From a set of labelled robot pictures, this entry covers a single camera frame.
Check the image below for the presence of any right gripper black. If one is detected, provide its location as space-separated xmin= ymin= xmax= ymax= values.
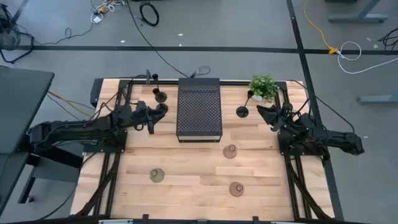
xmin=256 ymin=102 xmax=295 ymax=132

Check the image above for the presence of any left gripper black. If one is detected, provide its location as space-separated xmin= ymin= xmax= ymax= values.
xmin=136 ymin=100 xmax=169 ymax=136

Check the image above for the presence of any pink glass candle holder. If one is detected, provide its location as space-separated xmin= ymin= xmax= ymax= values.
xmin=222 ymin=144 xmax=238 ymax=160
xmin=229 ymin=181 xmax=245 ymax=198

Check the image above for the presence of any green glass candle holder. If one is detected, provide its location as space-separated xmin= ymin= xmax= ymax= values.
xmin=149 ymin=168 xmax=165 ymax=184

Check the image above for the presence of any green plant in white pot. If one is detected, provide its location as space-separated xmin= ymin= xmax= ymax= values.
xmin=248 ymin=73 xmax=280 ymax=104

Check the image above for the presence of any black perforated metal riser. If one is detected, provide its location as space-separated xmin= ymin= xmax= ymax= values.
xmin=175 ymin=77 xmax=223 ymax=143

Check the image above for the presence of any grey table foot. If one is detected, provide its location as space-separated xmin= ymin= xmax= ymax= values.
xmin=356 ymin=94 xmax=398 ymax=104

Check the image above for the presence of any grey table leg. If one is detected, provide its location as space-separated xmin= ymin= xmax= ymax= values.
xmin=325 ymin=0 xmax=389 ymax=24

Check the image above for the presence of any grey desk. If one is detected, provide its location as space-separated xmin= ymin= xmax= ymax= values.
xmin=0 ymin=65 xmax=56 ymax=215

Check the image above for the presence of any black floor fan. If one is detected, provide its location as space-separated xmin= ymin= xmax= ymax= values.
xmin=0 ymin=3 xmax=35 ymax=65

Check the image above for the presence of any black aluminium table frame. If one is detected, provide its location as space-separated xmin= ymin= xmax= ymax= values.
xmin=70 ymin=77 xmax=335 ymax=224

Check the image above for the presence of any grey looped cable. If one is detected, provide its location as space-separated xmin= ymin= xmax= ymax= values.
xmin=189 ymin=65 xmax=212 ymax=79

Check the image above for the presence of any long black floor cable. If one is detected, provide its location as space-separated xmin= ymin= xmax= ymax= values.
xmin=126 ymin=0 xmax=190 ymax=78

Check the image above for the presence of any yellow extension cable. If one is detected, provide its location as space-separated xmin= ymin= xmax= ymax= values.
xmin=303 ymin=0 xmax=339 ymax=55

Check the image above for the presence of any white floor cable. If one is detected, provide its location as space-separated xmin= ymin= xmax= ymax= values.
xmin=336 ymin=40 xmax=398 ymax=75

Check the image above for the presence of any black desk leg frame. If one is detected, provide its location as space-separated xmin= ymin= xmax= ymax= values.
xmin=17 ymin=132 xmax=85 ymax=205

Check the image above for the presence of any coiled black floor cable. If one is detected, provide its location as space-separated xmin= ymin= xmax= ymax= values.
xmin=139 ymin=1 xmax=160 ymax=27

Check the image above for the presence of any white cable bundle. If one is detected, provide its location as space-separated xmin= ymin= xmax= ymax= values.
xmin=90 ymin=0 xmax=127 ymax=24

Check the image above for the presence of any silver metal bracket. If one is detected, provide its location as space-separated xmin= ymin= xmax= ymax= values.
xmin=98 ymin=219 xmax=134 ymax=224

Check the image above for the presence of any black cable bundle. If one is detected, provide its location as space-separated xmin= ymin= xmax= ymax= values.
xmin=377 ymin=26 xmax=398 ymax=50

